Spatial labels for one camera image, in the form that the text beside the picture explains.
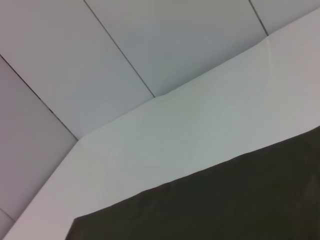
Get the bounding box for dark green t-shirt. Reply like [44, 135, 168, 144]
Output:
[66, 126, 320, 240]

